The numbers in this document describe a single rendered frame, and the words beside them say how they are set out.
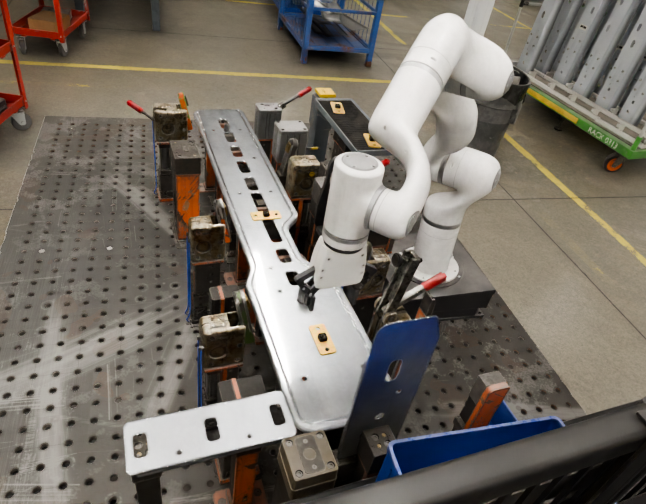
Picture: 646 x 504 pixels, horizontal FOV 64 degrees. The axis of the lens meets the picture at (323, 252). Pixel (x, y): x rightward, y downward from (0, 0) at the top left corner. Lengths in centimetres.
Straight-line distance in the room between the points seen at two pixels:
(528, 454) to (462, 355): 127
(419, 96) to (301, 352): 56
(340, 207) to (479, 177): 67
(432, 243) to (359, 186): 79
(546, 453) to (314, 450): 57
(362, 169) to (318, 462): 47
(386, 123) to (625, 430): 64
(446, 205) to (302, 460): 90
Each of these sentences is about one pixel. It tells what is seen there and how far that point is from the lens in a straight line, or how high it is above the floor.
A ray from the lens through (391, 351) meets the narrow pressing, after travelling 76.
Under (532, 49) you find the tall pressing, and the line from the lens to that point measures 598.
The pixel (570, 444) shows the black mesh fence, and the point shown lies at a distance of 39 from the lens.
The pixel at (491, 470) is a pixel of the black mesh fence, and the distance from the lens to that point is 35.
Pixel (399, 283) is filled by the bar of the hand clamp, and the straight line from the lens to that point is 107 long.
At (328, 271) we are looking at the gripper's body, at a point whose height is 122.
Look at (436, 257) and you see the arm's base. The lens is 163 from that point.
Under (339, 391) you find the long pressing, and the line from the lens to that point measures 105.
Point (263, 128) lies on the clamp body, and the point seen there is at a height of 99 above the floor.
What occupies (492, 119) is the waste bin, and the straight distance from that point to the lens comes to 415.
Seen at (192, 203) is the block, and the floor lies 86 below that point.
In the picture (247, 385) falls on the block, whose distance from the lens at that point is 106.
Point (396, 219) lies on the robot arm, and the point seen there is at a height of 138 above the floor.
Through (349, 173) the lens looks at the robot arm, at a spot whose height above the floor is 143.
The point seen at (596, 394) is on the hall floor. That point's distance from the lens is 284.
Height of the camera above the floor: 183
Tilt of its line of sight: 38 degrees down
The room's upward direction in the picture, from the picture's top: 11 degrees clockwise
